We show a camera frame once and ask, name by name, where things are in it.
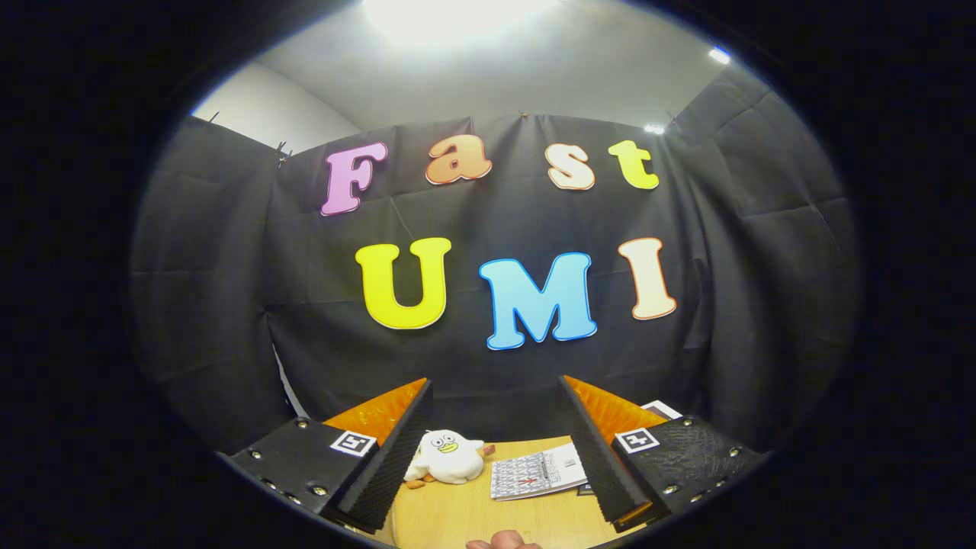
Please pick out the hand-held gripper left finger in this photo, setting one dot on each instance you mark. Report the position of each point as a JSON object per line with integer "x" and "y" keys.
{"x": 387, "y": 467}

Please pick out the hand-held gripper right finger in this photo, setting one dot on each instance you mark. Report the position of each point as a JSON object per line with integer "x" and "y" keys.
{"x": 596, "y": 467}

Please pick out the white duck plush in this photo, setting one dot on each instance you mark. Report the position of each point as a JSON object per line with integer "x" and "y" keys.
{"x": 450, "y": 465}

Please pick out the grey patterned white book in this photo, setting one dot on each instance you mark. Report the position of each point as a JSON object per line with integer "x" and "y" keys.
{"x": 534, "y": 473}

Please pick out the small ceiling spotlight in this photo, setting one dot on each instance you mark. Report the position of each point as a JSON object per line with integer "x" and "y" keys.
{"x": 719, "y": 55}

